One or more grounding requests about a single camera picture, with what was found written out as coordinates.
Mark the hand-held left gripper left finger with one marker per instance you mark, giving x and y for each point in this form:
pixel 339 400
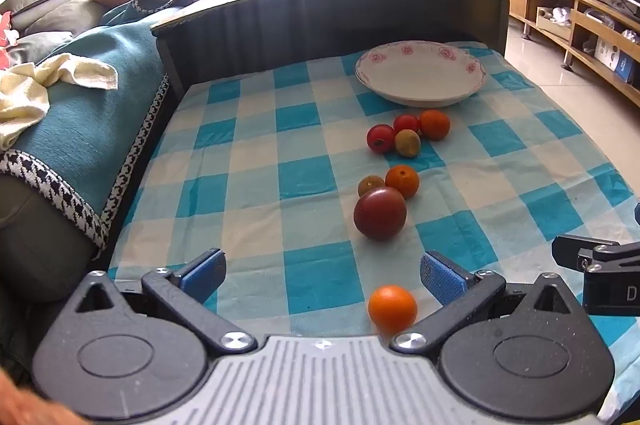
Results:
pixel 202 275

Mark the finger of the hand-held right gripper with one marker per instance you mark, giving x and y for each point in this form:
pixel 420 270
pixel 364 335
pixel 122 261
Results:
pixel 575 251
pixel 637 213

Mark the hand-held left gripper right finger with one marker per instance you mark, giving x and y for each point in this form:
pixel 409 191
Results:
pixel 442 277

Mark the orange mandarin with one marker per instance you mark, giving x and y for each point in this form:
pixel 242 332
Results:
pixel 402 181
pixel 434 125
pixel 392 310

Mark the large dark red apple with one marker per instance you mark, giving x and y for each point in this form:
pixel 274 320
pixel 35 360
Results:
pixel 380 213

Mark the small brown-green kiwi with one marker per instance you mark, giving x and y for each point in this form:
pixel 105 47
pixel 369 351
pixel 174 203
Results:
pixel 407 143
pixel 370 185

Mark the small red tomato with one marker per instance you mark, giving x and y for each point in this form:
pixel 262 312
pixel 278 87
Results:
pixel 381 138
pixel 405 123

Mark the white plate with pink flowers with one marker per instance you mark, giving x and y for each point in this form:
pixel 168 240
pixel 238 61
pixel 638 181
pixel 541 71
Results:
pixel 420 72

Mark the person's left hand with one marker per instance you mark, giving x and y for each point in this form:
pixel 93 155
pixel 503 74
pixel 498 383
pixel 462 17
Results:
pixel 25 402

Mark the blue white checked tablecloth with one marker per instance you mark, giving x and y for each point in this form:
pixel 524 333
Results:
pixel 280 185

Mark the white and blue carton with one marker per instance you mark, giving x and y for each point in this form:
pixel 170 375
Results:
pixel 615 57

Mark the wooden media console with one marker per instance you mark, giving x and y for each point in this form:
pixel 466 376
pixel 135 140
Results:
pixel 590 25

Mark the teal blanket with houndstooth trim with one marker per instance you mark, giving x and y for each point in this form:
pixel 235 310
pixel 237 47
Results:
pixel 90 105

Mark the cream towel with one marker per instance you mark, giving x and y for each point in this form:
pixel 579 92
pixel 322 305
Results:
pixel 30 90

